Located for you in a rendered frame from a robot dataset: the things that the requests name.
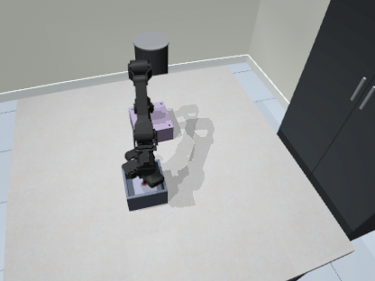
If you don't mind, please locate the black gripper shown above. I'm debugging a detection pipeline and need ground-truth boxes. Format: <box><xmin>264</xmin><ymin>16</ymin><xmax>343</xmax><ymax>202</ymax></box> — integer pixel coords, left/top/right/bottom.
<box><xmin>125</xmin><ymin>149</ymin><xmax>164</xmax><ymax>188</ymax></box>

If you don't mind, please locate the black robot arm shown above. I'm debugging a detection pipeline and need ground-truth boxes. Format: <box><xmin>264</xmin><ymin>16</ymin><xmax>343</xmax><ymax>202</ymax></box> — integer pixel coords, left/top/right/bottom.
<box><xmin>122</xmin><ymin>59</ymin><xmax>158</xmax><ymax>179</ymax></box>

